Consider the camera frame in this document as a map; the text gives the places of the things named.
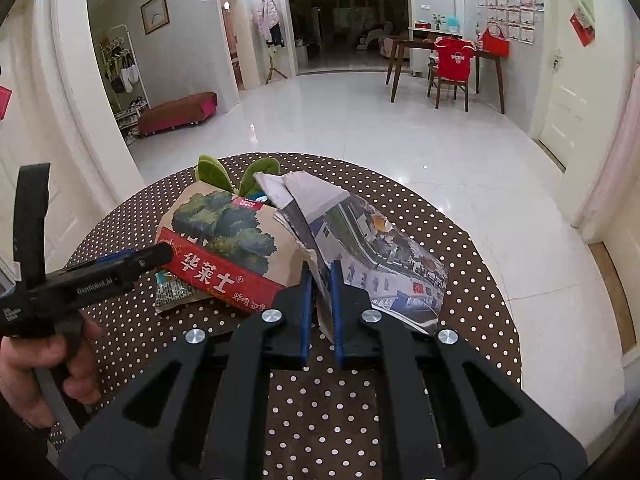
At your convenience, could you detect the brown tree print paper bag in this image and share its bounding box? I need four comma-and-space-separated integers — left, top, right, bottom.
154, 189, 323, 322

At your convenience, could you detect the white door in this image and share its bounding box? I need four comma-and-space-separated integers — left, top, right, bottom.
536, 0, 597, 172

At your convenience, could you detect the red paper door decoration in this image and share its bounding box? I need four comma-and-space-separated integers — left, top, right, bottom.
568, 7, 598, 48

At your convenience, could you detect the newspaper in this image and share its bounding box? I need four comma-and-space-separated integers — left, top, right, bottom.
254, 170, 449, 337

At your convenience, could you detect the grey green snack wrapper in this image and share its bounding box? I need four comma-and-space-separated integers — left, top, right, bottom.
154, 269, 202, 317

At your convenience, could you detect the person's left hand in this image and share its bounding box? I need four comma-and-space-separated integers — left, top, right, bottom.
0, 317, 106, 431

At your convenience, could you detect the group of wall certificates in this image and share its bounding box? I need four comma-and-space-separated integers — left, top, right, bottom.
475, 0, 547, 45

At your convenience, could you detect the red shirt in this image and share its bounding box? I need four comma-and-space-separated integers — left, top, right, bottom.
432, 35, 476, 84

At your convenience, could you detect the wooden coat stand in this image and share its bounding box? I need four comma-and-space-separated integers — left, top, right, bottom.
260, 0, 291, 86

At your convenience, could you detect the white tote bag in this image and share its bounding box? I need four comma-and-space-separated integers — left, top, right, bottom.
120, 57, 142, 94

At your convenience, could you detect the round polka-dot table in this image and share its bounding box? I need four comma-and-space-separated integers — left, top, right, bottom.
50, 151, 523, 480

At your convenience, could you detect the white sofa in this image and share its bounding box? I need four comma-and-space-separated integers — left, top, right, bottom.
361, 21, 397, 54

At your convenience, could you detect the white cabinet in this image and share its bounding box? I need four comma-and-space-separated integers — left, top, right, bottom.
407, 27, 462, 79

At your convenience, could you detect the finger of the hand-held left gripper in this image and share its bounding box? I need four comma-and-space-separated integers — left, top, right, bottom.
47, 242, 175, 307
14, 162, 51, 291

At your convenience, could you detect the wooden dining table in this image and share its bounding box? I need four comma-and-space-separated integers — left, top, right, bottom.
385, 36, 507, 116

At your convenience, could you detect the pale pink jacket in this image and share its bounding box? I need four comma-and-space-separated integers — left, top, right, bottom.
251, 0, 284, 44

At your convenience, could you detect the brown pink bench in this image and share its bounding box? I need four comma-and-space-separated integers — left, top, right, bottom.
137, 91, 219, 137

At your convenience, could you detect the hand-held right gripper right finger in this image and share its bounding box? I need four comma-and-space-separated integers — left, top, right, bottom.
327, 259, 588, 480

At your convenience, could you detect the red gift bag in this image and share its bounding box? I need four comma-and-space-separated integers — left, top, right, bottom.
480, 23, 512, 59

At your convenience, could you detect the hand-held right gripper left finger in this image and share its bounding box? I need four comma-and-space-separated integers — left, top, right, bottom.
57, 260, 316, 480

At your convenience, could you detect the small framed wall picture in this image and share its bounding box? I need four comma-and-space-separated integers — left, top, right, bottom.
139, 0, 171, 36

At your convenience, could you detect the white clothes rack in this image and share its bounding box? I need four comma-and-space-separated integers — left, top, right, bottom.
97, 24, 152, 147

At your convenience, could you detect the wooden chair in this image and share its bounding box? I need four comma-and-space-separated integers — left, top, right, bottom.
427, 39, 472, 113

